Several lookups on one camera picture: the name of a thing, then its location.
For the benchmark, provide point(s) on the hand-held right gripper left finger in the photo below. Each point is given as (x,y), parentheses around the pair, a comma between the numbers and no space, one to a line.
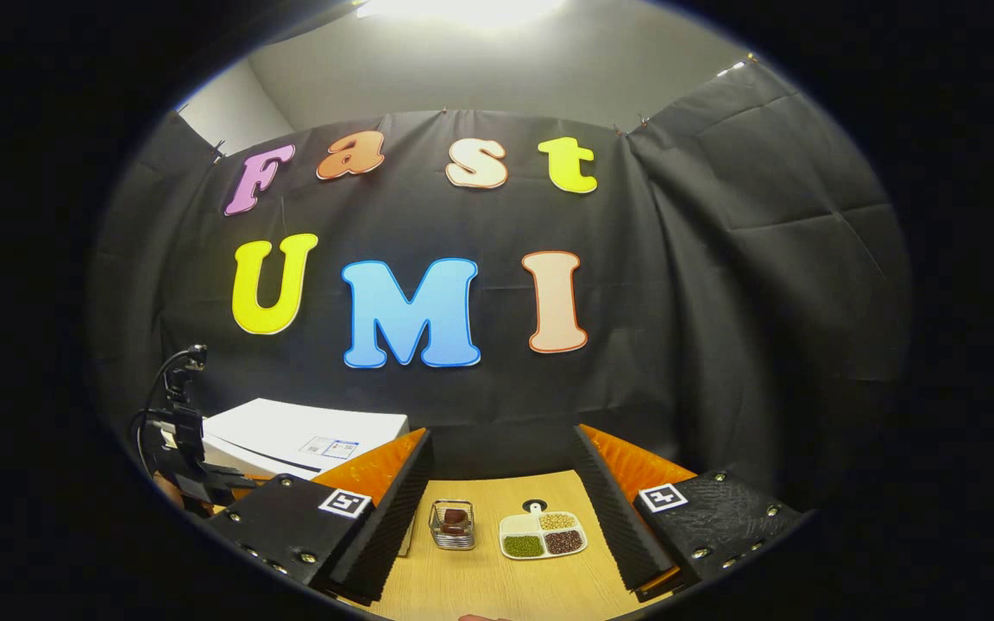
(389,526)

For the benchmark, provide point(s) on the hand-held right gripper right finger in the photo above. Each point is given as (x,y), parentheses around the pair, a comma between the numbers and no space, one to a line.
(618,517)

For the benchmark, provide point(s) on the white microwave oven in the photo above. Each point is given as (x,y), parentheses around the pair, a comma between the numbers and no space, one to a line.
(290,427)

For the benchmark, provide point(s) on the white divided dish of beans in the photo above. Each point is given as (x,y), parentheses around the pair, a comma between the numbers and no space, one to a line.
(543,535)

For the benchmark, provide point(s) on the black backdrop cloth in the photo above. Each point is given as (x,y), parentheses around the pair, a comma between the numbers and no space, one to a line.
(721,302)

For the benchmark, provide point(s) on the small ceiling light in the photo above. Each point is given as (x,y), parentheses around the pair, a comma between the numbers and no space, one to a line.
(736,66)

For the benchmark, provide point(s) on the large ceiling light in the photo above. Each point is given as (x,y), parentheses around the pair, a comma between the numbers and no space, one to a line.
(462,9)

